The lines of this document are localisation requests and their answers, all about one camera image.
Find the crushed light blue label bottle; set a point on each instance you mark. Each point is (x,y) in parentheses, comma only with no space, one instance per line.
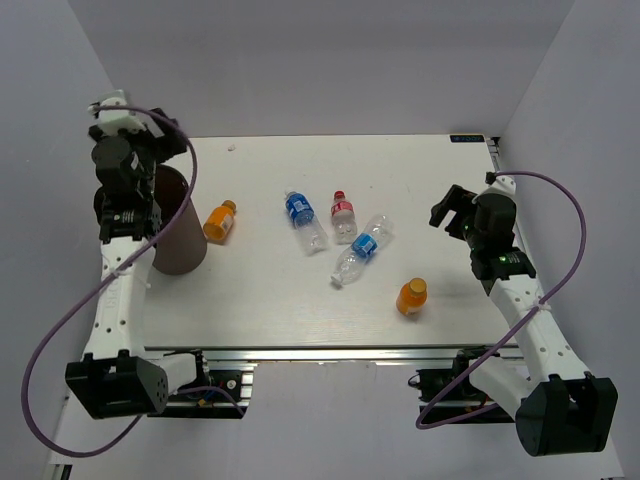
(352,262)

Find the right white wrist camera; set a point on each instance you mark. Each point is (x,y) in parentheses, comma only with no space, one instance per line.
(500,184)

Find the right blue table sticker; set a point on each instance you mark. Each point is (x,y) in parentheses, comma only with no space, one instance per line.
(466,138)

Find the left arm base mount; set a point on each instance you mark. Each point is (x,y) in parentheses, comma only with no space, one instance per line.
(221,390)

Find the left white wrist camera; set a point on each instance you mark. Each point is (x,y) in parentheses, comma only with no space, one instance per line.
(112,114)

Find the small red label bottle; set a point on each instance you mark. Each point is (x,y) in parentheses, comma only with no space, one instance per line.
(343,219)

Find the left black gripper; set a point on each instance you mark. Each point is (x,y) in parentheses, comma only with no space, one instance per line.
(166,146)

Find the brown round bin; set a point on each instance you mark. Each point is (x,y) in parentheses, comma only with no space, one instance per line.
(184,246)

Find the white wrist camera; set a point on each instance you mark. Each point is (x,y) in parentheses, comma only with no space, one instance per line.
(112,114)
(500,184)

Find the dark blue label bottle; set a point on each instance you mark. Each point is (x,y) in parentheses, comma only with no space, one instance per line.
(309,232)

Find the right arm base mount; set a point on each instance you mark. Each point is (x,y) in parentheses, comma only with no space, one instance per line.
(463,399)

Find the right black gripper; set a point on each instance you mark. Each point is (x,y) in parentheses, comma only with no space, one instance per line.
(457,200)

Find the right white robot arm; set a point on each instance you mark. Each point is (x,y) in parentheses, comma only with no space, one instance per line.
(559,407)

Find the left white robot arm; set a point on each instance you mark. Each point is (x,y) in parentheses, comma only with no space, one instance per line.
(147,222)

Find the orange juice bottle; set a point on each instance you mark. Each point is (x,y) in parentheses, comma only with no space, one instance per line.
(412,297)
(220,221)

